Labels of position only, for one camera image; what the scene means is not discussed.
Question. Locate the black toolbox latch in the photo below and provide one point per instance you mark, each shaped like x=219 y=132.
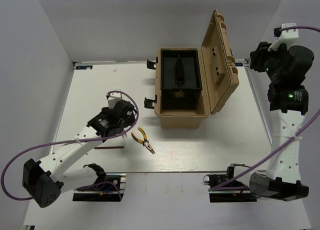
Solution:
x=152 y=65
x=150 y=103

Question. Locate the black rear toolbox latch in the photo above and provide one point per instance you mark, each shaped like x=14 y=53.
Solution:
x=152 y=65

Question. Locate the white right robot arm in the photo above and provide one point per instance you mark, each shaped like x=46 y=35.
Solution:
x=282 y=180

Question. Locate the black front toolbox latch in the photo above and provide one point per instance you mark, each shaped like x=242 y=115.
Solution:
x=150 y=103

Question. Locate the large dark hex key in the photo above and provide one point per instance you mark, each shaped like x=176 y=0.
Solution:
x=108 y=147

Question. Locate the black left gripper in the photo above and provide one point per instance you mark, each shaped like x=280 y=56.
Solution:
x=130 y=120

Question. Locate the black toolbox tray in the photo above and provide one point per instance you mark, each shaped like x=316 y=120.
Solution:
x=180 y=70

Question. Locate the yellow handled needle-nose pliers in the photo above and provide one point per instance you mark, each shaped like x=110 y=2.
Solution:
x=144 y=141

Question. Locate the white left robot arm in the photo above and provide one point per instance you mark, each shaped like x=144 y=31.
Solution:
x=46 y=179

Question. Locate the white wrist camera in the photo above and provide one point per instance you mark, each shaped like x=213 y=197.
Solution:
x=113 y=98
x=287 y=34

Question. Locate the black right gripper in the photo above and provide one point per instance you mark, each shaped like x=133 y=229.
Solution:
x=261 y=52

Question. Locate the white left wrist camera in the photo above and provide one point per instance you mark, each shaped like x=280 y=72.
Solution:
x=113 y=98

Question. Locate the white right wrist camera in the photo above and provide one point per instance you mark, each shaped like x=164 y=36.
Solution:
x=287 y=34

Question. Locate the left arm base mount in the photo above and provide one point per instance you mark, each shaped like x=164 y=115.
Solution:
x=113 y=191

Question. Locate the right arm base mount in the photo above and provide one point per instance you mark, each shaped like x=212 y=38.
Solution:
x=235 y=192

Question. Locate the tan plastic toolbox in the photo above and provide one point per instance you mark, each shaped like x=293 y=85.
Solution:
x=219 y=76

